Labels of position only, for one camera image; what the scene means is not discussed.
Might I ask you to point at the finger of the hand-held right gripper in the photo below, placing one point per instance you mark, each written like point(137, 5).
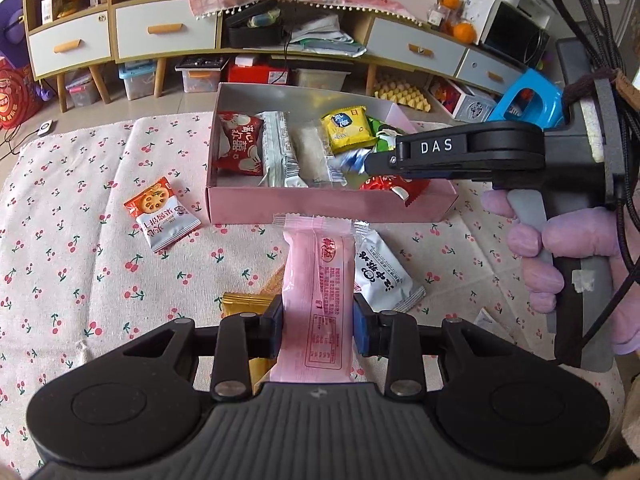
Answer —
point(382, 164)

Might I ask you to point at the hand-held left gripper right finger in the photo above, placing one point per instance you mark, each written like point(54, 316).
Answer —
point(360, 325)

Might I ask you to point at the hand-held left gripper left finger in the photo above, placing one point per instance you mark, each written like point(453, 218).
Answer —
point(276, 327)

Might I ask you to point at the red snack packet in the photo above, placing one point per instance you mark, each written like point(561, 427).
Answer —
point(240, 142)
point(395, 190)

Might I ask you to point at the gold snack packet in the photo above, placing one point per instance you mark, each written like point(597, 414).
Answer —
point(245, 302)

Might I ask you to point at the green snack packet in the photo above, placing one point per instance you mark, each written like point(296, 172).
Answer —
point(374, 124)

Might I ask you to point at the yellow biscuit packet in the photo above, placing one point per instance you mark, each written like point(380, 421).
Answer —
point(345, 127)

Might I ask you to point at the pink snack packet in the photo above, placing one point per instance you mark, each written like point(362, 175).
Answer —
point(312, 285)

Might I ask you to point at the white packet black print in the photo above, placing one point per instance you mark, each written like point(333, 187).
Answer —
point(382, 270)

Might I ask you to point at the clear packet white bar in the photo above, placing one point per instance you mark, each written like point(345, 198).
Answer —
point(312, 155)

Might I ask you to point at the pink cardboard box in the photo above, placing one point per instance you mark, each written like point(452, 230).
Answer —
point(300, 205)

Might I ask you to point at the silver grey snack packet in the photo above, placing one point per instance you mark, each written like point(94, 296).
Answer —
point(280, 150)

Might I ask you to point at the small silver sachet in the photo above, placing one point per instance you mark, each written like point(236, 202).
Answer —
point(487, 319)

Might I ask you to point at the orange white cracker packet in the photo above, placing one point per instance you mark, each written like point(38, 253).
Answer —
point(157, 210)

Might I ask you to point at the person's right hand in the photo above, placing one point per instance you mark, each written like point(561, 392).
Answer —
point(525, 240)

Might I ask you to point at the yellow egg tray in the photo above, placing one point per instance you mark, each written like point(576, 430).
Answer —
point(402, 94)

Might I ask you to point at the blue plastic stool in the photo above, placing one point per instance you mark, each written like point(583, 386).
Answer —
point(530, 92)

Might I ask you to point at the white printed box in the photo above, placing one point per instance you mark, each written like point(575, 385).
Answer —
point(470, 105)

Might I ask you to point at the low wooden cabinet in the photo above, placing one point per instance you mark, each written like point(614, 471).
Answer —
point(360, 60)

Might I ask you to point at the black white microwave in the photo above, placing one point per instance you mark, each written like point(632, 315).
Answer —
point(515, 35)

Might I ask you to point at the pile of papers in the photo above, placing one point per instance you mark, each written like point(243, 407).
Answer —
point(325, 35)

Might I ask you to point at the red flat box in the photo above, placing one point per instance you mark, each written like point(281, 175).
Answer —
point(255, 72)

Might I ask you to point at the cherry print cloth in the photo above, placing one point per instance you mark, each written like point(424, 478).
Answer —
point(100, 285)

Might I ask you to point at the black case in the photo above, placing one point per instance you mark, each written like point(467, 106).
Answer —
point(252, 35)

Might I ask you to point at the clear storage box blue lid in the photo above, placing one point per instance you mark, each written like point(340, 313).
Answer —
point(136, 80)

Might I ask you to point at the small white device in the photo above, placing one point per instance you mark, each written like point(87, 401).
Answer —
point(46, 129)

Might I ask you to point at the small clear storage box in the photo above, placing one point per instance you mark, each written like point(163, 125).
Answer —
point(80, 91)

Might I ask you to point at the red round bag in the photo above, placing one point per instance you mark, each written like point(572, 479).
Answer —
point(17, 95)

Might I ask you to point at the purple fabric object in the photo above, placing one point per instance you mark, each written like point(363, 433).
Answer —
point(12, 25)

